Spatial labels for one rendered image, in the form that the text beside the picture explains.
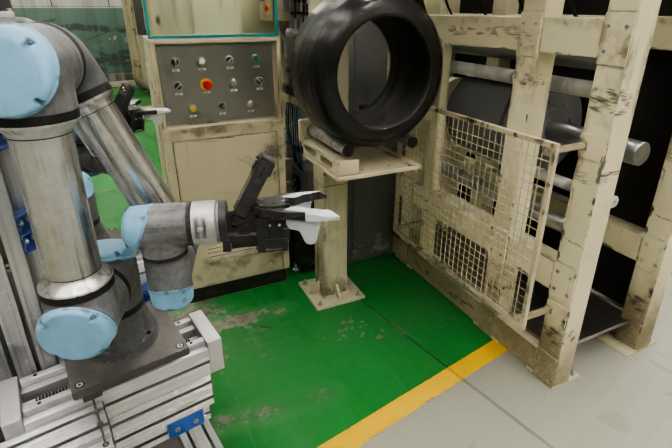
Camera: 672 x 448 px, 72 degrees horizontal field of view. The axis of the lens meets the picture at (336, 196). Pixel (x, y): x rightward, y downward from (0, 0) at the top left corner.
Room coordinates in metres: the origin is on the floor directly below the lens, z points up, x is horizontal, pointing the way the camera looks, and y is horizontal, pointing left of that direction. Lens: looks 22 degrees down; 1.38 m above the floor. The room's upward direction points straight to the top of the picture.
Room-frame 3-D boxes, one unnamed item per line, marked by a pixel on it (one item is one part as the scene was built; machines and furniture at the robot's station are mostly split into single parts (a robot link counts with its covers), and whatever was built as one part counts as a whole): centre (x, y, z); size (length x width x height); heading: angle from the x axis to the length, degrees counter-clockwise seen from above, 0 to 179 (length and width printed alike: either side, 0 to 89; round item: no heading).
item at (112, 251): (0.80, 0.46, 0.88); 0.13 x 0.12 x 0.14; 10
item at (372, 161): (1.84, -0.10, 0.80); 0.37 x 0.36 x 0.02; 115
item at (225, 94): (2.22, 0.58, 0.63); 0.56 x 0.41 x 1.27; 115
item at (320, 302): (2.06, 0.03, 0.02); 0.27 x 0.27 x 0.04; 25
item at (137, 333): (0.81, 0.47, 0.77); 0.15 x 0.15 x 0.10
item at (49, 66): (0.68, 0.44, 1.09); 0.15 x 0.12 x 0.55; 10
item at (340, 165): (1.78, 0.03, 0.84); 0.36 x 0.09 x 0.06; 25
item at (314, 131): (1.78, 0.03, 0.90); 0.35 x 0.05 x 0.05; 25
